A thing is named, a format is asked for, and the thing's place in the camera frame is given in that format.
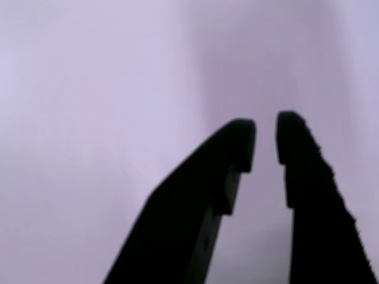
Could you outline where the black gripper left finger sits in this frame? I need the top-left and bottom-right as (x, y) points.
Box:
(102, 118), (257, 284)

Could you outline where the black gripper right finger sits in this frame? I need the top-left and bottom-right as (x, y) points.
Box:
(275, 111), (379, 284)

